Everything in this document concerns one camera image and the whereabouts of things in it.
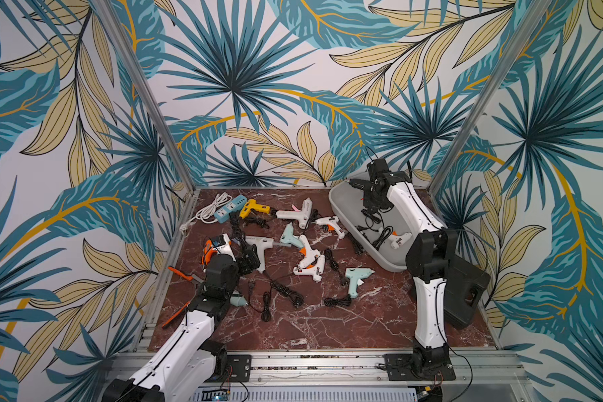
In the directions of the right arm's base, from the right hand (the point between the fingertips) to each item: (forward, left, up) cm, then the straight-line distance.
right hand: (374, 202), depth 98 cm
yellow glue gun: (+10, +50, -11) cm, 53 cm away
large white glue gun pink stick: (+1, +28, -8) cm, 29 cm away
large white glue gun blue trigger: (-12, +45, -10) cm, 47 cm away
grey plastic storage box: (-7, -3, -10) cm, 13 cm away
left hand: (-21, +48, +1) cm, 52 cm away
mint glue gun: (-8, +34, -11) cm, 37 cm away
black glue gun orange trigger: (+7, +5, +3) cm, 9 cm away
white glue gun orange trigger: (-16, +26, -10) cm, 32 cm away
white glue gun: (-23, +24, -11) cm, 35 cm away
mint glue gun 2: (-26, +10, -11) cm, 29 cm away
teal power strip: (+4, +62, -10) cm, 63 cm away
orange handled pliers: (-24, +71, -11) cm, 76 cm away
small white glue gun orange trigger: (-3, +16, -10) cm, 19 cm away
